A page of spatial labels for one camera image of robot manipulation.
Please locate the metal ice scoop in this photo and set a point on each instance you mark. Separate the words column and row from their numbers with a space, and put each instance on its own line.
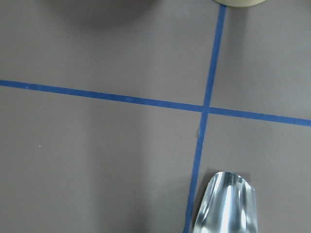
column 228, row 206

